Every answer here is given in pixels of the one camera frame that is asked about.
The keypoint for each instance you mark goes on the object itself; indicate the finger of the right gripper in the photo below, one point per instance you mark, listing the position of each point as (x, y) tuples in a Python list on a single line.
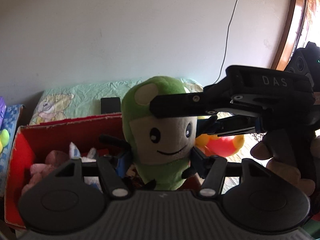
[(229, 126), (188, 104)]

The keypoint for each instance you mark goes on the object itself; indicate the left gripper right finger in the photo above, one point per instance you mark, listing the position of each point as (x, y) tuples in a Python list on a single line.
[(211, 170)]

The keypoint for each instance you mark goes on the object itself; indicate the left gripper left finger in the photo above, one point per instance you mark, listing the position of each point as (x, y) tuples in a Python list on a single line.
[(111, 184)]

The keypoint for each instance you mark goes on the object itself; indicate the yellow tiger plush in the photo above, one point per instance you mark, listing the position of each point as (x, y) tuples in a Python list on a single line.
[(220, 146)]

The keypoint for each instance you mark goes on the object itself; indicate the green mushroom plush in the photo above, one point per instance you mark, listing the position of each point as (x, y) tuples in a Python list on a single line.
[(158, 148)]

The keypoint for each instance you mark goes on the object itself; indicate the white bunny plush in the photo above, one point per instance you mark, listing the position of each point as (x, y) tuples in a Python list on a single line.
[(91, 157)]

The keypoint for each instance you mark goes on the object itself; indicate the mauve teddy bear plush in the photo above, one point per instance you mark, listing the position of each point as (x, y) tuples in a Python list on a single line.
[(40, 171)]

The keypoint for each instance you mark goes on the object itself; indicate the person's right hand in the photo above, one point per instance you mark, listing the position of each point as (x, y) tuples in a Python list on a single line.
[(289, 173)]

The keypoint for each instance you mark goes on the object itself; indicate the black smartphone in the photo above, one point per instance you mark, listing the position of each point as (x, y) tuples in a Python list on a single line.
[(110, 105)]

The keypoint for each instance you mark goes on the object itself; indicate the red cardboard box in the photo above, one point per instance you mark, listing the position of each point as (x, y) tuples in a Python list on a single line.
[(62, 203)]

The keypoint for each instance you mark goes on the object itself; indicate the bear print bed sheet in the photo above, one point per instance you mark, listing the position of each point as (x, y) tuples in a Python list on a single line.
[(77, 101)]

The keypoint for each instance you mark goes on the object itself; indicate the lime green frog plush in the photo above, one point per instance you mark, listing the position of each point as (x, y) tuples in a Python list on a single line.
[(3, 139)]

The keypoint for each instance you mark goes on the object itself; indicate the blue checkered cloth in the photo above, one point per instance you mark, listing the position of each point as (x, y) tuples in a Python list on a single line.
[(10, 121)]

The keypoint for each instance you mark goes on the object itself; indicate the purple tissue pack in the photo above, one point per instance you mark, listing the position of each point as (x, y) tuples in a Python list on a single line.
[(3, 108)]

